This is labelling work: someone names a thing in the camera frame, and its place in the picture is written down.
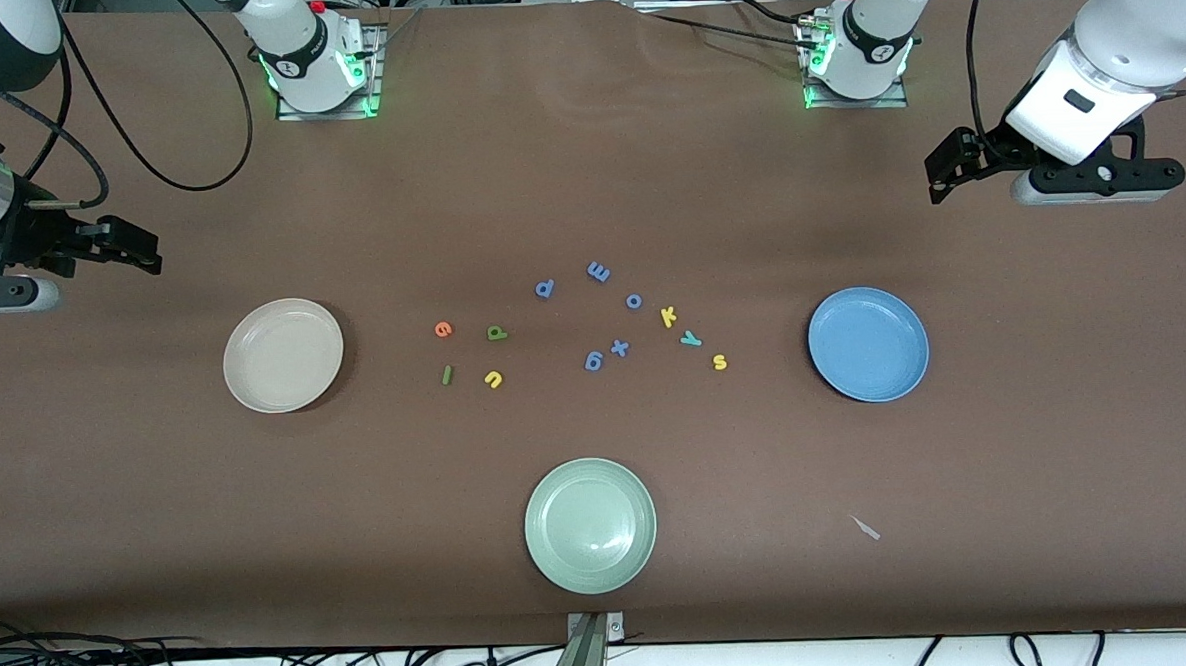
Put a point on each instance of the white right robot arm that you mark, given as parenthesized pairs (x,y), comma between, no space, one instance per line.
(306,55)

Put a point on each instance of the beige brown plate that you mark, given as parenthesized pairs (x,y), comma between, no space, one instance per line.
(284,355)

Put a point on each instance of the pale green plate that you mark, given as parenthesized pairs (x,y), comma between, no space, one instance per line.
(590,525)

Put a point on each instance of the orange letter e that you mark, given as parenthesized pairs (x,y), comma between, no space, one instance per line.
(443,330)

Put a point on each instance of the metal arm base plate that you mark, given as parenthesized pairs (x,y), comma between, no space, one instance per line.
(863,104)
(373,72)

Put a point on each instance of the green letter p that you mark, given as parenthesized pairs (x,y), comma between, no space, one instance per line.
(494,331)

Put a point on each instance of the yellow letter k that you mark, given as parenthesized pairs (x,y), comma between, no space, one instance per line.
(667,317)

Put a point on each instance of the blue letter p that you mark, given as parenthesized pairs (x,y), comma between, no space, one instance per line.
(544,287)

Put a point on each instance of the blue plate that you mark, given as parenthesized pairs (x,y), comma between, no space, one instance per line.
(869,344)

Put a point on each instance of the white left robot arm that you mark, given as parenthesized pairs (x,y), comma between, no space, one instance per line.
(1140,29)

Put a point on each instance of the yellow letter u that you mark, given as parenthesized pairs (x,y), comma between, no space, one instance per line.
(493,382)

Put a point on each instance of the blue letter g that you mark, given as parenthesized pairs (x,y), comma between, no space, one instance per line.
(592,362)

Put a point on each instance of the teal letter y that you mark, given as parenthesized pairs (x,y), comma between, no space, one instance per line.
(690,340)

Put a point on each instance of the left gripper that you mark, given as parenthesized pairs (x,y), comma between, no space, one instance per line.
(992,151)

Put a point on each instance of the blue letter m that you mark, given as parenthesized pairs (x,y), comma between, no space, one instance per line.
(598,271)

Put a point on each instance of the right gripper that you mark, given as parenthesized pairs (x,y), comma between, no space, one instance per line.
(20,236)

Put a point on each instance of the brown table mat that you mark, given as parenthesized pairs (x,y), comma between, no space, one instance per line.
(586,173)

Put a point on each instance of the white paper scrap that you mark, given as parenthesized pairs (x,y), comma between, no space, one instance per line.
(867,528)

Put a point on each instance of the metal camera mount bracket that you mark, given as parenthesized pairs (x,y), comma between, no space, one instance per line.
(594,633)

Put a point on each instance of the blue letter x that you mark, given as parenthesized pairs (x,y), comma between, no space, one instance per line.
(619,348)

